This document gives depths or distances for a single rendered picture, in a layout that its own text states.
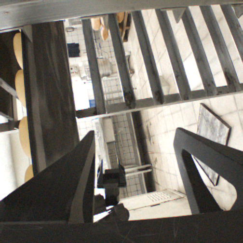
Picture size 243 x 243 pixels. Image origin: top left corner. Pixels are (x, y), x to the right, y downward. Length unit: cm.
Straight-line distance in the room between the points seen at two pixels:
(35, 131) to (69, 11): 13
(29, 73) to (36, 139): 7
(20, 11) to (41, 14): 2
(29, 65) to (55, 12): 6
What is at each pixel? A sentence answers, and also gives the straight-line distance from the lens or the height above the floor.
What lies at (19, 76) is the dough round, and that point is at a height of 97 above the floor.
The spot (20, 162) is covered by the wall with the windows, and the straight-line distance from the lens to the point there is 515.
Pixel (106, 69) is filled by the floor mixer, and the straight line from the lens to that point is 419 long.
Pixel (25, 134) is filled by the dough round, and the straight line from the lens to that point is 23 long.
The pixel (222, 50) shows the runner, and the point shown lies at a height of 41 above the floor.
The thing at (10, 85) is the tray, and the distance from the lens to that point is 43.
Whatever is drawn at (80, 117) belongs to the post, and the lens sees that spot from 62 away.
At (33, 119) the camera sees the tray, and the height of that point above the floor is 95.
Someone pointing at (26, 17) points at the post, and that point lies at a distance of 23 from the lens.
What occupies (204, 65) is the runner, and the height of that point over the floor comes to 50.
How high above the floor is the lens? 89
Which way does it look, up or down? 6 degrees down
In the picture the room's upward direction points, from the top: 100 degrees counter-clockwise
